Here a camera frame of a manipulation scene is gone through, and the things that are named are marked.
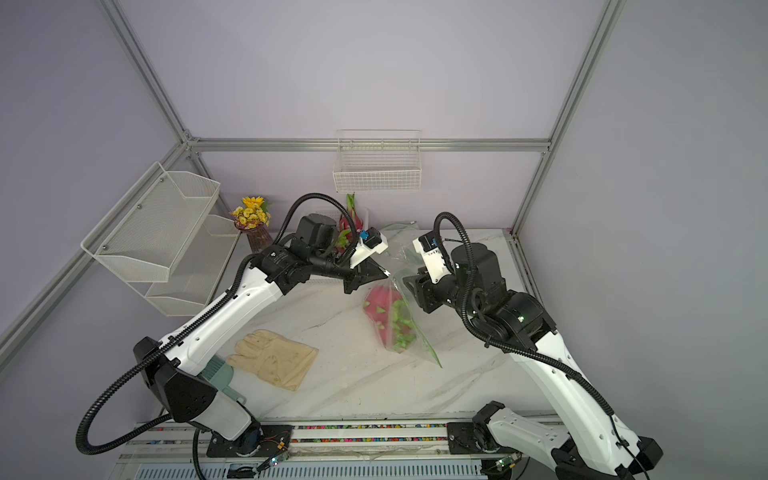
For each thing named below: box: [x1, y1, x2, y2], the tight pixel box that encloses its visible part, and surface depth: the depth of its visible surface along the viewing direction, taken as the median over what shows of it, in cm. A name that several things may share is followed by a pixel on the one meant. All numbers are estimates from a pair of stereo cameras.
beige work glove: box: [226, 329, 319, 391], surface depth 88 cm
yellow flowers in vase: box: [232, 196, 274, 253], surface depth 95 cm
